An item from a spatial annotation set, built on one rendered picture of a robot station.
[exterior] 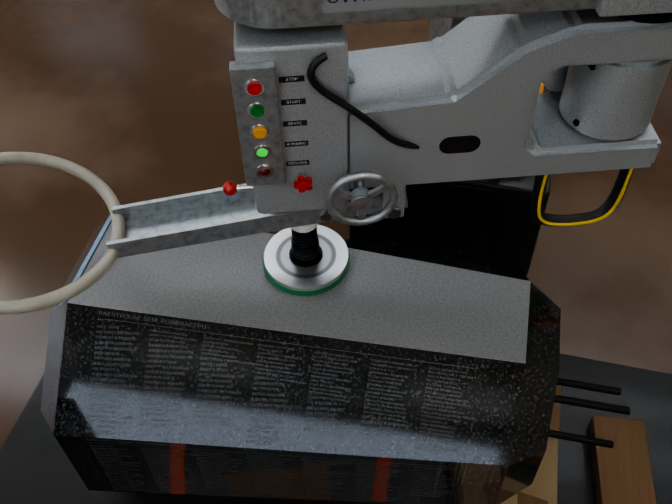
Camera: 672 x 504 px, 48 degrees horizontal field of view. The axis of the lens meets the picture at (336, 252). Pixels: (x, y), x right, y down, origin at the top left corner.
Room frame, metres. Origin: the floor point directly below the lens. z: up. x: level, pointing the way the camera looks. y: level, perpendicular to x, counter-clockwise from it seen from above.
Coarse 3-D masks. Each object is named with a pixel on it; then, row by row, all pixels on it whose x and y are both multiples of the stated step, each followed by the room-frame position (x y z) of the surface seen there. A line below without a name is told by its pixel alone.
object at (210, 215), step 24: (192, 192) 1.28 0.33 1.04; (216, 192) 1.27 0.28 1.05; (240, 192) 1.28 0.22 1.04; (144, 216) 1.26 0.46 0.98; (168, 216) 1.26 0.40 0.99; (192, 216) 1.25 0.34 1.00; (216, 216) 1.24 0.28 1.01; (240, 216) 1.23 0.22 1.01; (264, 216) 1.17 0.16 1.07; (288, 216) 1.18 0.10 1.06; (312, 216) 1.18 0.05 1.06; (120, 240) 1.16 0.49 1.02; (144, 240) 1.15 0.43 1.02; (168, 240) 1.16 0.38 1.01; (192, 240) 1.16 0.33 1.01; (216, 240) 1.16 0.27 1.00
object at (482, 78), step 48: (384, 48) 1.33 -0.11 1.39; (432, 48) 1.32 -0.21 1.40; (480, 48) 1.24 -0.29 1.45; (528, 48) 1.18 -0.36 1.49; (576, 48) 1.17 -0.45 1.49; (624, 48) 1.18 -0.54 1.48; (336, 96) 1.12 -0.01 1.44; (384, 96) 1.18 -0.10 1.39; (432, 96) 1.17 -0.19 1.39; (480, 96) 1.16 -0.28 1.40; (528, 96) 1.17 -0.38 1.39; (384, 144) 1.15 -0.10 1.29; (432, 144) 1.16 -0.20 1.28; (480, 144) 1.16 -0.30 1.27; (528, 144) 1.18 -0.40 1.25; (576, 144) 1.19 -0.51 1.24; (624, 144) 1.19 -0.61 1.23; (384, 192) 1.17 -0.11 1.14
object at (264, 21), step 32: (224, 0) 1.17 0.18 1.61; (256, 0) 1.13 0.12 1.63; (288, 0) 1.13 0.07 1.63; (320, 0) 1.13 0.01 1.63; (352, 0) 1.13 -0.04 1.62; (384, 0) 1.14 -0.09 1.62; (416, 0) 1.14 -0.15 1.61; (448, 0) 1.14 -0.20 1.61; (480, 0) 1.15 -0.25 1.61; (512, 0) 1.15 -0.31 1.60; (544, 0) 1.16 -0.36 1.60; (576, 0) 1.16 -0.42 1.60; (608, 0) 1.15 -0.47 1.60; (640, 0) 1.15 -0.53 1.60
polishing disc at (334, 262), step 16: (272, 240) 1.29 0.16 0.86; (288, 240) 1.29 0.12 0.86; (320, 240) 1.28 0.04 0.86; (336, 240) 1.28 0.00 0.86; (272, 256) 1.24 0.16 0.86; (288, 256) 1.23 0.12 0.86; (336, 256) 1.23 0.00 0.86; (272, 272) 1.18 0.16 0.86; (288, 272) 1.18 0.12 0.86; (304, 272) 1.18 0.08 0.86; (320, 272) 1.18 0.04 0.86; (336, 272) 1.18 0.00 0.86; (288, 288) 1.14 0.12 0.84; (304, 288) 1.13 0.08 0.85; (320, 288) 1.14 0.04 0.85
